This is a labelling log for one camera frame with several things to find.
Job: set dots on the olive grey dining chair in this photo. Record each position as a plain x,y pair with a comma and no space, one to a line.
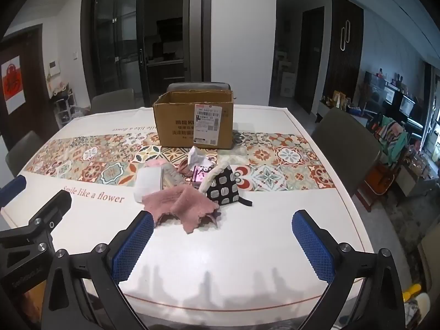
347,144

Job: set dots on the pink cartoon tissue packet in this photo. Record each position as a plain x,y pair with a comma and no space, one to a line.
199,177

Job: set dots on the white storage cart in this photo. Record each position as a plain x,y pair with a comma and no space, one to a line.
65,108

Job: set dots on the grey purple cloth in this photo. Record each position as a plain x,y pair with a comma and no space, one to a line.
213,218

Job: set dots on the pink fluffy towel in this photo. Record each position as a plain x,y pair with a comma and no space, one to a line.
156,163

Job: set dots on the dusty pink cloth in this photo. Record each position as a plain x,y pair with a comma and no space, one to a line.
178,202

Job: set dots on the red white door poster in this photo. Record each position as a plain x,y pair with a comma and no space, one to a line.
13,86

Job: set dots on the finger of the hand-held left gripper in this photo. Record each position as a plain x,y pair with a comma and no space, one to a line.
13,187
55,208

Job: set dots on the clear plastic packet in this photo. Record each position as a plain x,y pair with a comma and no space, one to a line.
173,177

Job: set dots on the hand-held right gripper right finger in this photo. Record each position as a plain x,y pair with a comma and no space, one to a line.
314,247

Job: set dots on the grey refrigerator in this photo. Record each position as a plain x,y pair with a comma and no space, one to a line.
194,34

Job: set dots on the white sideboard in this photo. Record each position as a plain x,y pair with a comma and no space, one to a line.
325,108

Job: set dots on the grey chair far left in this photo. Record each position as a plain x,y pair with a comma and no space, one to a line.
111,100

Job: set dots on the dark grey dining chair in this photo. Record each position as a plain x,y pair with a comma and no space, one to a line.
199,86

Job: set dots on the black white patterned pouch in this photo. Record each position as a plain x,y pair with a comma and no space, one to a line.
223,185

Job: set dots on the patterned tablecloth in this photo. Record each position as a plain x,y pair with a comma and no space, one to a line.
257,230

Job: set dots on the dark wooden door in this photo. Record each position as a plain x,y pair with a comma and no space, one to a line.
309,58

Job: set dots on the brown cardboard box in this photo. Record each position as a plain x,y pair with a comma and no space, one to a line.
178,120

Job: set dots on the dark wood panel cabinet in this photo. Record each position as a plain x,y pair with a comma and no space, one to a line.
343,65

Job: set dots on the colourful clothes pile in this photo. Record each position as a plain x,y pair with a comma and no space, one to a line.
390,137

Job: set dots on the beige dining chair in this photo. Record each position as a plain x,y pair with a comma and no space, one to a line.
24,151

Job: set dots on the yellow toy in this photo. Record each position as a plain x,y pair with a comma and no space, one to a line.
411,290

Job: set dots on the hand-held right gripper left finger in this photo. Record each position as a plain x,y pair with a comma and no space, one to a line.
132,245

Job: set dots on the sliding glass door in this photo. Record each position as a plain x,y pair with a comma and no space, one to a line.
113,41

